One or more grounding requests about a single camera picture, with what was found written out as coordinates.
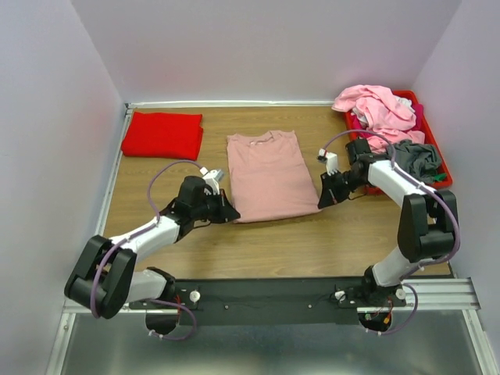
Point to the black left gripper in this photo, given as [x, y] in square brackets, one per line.
[226, 211]

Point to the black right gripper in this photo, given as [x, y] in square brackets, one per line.
[329, 194]

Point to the dusty pink graphic t-shirt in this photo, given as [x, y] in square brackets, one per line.
[269, 179]

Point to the red t-shirt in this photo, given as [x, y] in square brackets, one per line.
[163, 135]

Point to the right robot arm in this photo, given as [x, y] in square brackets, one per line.
[428, 230]

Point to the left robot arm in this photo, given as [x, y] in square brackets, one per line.
[104, 277]

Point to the magenta t-shirt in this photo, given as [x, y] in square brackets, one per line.
[418, 110]

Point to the red plastic bin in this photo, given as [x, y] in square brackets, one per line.
[429, 140]

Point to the white printed t-shirt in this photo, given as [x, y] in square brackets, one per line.
[395, 112]

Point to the grey t-shirt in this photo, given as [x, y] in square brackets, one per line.
[421, 161]

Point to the light pink t-shirt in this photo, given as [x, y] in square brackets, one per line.
[346, 101]

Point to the green t-shirt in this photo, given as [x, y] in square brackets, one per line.
[439, 177]

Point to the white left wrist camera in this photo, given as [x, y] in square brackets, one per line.
[212, 179]

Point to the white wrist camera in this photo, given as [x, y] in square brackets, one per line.
[329, 159]
[212, 179]

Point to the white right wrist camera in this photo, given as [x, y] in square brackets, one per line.
[329, 159]

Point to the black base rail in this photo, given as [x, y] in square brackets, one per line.
[267, 301]

